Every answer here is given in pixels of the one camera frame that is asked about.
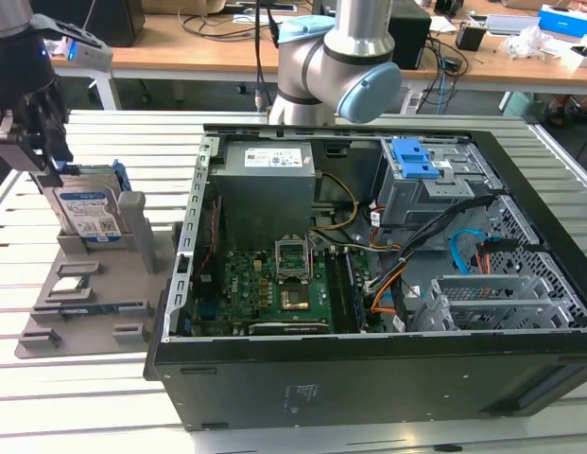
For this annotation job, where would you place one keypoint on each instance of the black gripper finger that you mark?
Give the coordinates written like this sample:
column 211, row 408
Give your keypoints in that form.
column 14, row 146
column 54, row 137

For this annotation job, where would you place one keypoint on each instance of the hard disk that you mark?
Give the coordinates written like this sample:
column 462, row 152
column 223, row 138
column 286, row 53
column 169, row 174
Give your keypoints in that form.
column 85, row 208

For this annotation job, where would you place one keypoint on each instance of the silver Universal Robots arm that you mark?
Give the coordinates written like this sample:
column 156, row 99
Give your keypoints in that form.
column 350, row 28

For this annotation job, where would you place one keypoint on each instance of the grey metal disk bay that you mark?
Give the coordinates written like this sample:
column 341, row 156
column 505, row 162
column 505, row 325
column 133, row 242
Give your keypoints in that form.
column 487, row 293

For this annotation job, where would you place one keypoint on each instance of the large black box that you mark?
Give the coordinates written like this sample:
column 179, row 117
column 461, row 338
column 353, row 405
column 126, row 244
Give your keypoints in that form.
column 118, row 23

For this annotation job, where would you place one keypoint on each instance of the silver CPU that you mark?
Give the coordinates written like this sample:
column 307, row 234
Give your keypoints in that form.
column 70, row 284

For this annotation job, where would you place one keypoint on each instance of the wooden desk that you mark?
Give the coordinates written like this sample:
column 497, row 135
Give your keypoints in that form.
column 179, row 57

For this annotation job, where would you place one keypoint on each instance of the grey parts rack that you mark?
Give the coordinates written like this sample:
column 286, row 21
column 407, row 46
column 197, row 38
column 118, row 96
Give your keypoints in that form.
column 113, row 284

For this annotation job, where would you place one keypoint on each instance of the grey power supply unit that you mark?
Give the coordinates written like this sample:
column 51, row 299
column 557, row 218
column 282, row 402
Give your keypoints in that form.
column 260, row 198

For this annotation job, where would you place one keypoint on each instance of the green motherboard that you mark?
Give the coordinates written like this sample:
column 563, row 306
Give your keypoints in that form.
column 246, row 284

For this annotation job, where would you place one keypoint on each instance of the CPU socket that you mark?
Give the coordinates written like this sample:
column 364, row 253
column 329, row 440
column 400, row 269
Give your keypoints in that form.
column 294, row 298

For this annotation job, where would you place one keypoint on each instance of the black graphics card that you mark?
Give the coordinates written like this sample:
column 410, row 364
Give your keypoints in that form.
column 283, row 327

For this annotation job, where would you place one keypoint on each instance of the blue drive latch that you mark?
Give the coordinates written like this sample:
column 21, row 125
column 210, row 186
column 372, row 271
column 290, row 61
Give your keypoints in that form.
column 411, row 161

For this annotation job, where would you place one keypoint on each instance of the white power strip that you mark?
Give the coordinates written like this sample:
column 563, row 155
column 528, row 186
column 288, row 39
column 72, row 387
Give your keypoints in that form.
column 412, row 101

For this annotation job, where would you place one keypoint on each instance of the grey metal drive cage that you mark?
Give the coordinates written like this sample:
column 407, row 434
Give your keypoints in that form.
column 416, row 203

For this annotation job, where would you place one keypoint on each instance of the black open PC case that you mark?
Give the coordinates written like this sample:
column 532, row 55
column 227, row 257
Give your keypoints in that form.
column 368, row 378

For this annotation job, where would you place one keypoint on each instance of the black pen cup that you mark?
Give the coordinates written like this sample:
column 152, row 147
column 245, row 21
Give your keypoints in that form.
column 470, row 38

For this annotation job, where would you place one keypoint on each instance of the teal bin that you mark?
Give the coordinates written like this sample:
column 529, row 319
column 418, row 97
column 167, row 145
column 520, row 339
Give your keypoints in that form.
column 520, row 104

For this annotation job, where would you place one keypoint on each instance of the clear plastic bags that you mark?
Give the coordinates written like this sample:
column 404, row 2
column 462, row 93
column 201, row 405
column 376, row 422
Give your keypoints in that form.
column 529, row 42

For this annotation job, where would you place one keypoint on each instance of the blue cardboard box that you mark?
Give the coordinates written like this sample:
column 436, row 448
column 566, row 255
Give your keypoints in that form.
column 564, row 21

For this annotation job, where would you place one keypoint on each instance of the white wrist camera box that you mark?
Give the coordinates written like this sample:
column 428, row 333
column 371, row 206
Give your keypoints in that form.
column 85, row 52

